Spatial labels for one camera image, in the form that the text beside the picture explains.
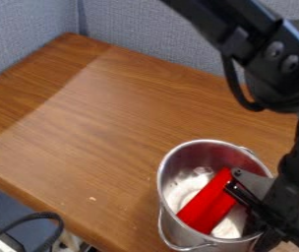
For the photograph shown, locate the stainless steel pot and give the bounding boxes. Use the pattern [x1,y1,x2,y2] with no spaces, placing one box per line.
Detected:
[156,139,271,252]

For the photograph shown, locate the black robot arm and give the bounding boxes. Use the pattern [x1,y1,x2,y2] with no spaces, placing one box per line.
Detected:
[159,0,299,252]

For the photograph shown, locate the white object under table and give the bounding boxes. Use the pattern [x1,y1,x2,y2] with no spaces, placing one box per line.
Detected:
[49,230,99,252]

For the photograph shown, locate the red block object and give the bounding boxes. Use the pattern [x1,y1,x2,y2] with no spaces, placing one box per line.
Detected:
[177,167,236,234]

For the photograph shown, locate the black cable under table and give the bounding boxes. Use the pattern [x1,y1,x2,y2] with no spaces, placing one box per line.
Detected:
[0,211,65,252]

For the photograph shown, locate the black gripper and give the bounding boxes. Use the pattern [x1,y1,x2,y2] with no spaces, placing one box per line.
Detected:
[224,167,299,252]

